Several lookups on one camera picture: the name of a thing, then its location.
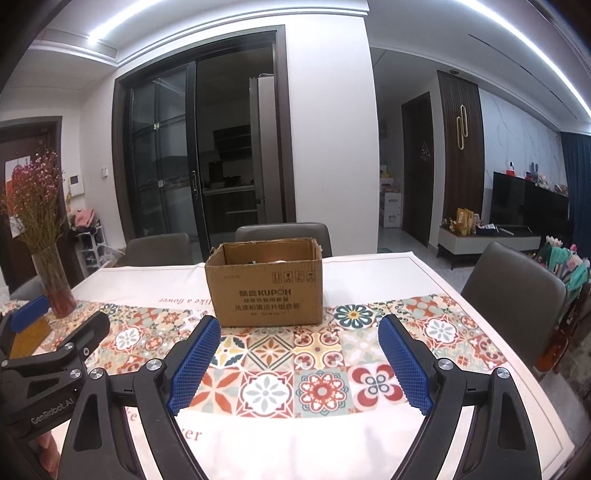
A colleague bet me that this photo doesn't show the glass vase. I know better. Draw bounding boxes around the glass vase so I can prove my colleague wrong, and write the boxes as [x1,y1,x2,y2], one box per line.
[31,244,78,319]

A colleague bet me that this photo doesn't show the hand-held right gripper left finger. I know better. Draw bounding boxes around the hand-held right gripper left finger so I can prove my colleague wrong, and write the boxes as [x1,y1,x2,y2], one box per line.
[60,316,222,480]

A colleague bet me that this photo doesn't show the dark wooden door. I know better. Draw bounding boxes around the dark wooden door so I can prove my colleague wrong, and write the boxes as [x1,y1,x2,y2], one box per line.
[401,92,437,247]

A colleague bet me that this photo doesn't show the grey dining chair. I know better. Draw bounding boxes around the grey dining chair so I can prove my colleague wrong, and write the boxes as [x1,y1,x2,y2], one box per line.
[113,233,194,267]
[235,222,332,258]
[9,274,47,302]
[461,242,568,352]

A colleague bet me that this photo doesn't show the wood panel with gold handles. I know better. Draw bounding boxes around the wood panel with gold handles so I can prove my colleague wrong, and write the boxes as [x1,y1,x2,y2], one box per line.
[436,70,485,232]

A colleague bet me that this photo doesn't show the shoe rack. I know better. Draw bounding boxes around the shoe rack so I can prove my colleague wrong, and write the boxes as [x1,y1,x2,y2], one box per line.
[69,208,106,268]

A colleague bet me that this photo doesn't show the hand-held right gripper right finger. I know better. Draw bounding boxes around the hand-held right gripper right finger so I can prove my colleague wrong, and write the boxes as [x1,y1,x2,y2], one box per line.
[378,314,543,480]

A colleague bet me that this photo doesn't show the glass sliding door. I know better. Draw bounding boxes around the glass sliding door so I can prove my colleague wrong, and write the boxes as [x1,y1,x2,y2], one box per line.
[115,25,296,259]

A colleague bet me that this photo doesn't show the cardboard box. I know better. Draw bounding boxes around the cardboard box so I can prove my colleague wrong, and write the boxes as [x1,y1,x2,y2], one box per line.
[204,237,325,328]

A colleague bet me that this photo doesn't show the person's left hand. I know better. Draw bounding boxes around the person's left hand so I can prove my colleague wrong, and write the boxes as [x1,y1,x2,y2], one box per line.
[25,427,65,476]

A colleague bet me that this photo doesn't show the patterned tablecloth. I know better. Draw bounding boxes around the patterned tablecloth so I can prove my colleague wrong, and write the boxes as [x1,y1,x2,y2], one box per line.
[0,251,575,480]

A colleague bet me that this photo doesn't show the small white cabinet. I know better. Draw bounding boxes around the small white cabinet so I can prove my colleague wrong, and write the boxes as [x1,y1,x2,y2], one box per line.
[381,191,402,228]

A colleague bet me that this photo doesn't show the brown entrance door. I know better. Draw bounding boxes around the brown entrance door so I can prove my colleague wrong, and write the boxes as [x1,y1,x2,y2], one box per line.
[0,117,63,287]

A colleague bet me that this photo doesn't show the black television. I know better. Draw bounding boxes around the black television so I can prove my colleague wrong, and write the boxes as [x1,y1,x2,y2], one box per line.
[489,172,571,229]

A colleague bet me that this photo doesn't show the blue curtain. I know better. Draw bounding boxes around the blue curtain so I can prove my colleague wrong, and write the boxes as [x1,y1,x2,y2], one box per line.
[561,131,591,245]

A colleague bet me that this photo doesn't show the pink dried flowers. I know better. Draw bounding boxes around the pink dried flowers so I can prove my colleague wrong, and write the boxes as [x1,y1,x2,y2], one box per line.
[0,148,68,257]

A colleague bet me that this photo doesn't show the white television cabinet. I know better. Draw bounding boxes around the white television cabinet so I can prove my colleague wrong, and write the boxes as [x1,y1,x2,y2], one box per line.
[438,225,543,269]

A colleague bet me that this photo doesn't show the colourful clothes rack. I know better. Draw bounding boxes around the colourful clothes rack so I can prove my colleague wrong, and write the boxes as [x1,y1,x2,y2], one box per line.
[536,235,591,370]

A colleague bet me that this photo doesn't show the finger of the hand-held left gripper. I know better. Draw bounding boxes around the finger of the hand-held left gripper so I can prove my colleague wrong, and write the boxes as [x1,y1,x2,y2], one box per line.
[0,295,51,358]
[0,311,110,378]

